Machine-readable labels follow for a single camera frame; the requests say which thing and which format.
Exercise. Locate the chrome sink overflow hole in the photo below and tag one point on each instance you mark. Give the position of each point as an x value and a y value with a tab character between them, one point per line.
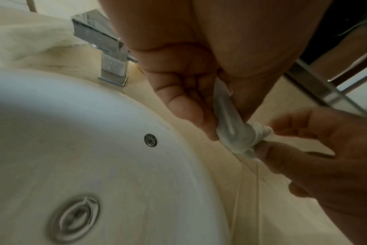
150	140

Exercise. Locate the metal glass door frame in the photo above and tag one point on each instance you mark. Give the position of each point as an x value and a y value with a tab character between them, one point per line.
325	88

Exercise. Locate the chrome square faucet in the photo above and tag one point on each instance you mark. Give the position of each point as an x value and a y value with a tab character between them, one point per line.
111	47

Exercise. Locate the white ceramic sink basin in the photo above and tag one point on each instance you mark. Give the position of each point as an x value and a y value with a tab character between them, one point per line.
111	172

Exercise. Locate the person's right hand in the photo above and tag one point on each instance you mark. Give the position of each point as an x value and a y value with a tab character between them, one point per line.
334	172

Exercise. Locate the white wrung cloth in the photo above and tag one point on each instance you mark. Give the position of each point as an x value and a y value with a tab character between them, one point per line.
232	134

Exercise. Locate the person's left hand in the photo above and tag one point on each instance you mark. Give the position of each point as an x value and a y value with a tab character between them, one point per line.
238	36

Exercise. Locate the chrome sink drain plug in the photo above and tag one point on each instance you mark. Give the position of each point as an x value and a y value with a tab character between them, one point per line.
74	216

